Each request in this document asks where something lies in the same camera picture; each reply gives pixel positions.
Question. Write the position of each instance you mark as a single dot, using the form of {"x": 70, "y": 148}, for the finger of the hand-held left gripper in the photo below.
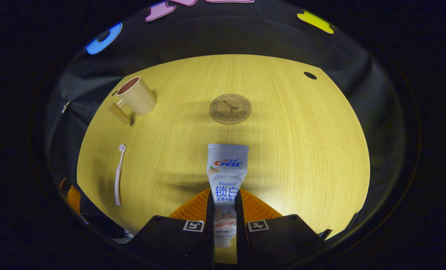
{"x": 73, "y": 198}

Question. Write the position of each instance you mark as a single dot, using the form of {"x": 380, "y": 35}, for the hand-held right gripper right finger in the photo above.
{"x": 240, "y": 232}

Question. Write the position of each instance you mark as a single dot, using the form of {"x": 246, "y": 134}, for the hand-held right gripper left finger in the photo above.
{"x": 210, "y": 232}

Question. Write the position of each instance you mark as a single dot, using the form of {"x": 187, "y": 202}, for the white toothbrush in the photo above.
{"x": 118, "y": 180}

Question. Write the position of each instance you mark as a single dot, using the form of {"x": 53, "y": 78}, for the white toothpaste tube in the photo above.
{"x": 227, "y": 176}

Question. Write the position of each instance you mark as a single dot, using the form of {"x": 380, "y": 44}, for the beige cup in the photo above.
{"x": 140, "y": 98}

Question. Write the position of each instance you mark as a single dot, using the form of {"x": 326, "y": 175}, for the round brown coaster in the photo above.
{"x": 230, "y": 108}

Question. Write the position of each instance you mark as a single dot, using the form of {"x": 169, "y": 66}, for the small white clip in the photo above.
{"x": 65, "y": 107}

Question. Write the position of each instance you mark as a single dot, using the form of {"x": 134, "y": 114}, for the black backdrop cloth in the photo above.
{"x": 245, "y": 37}

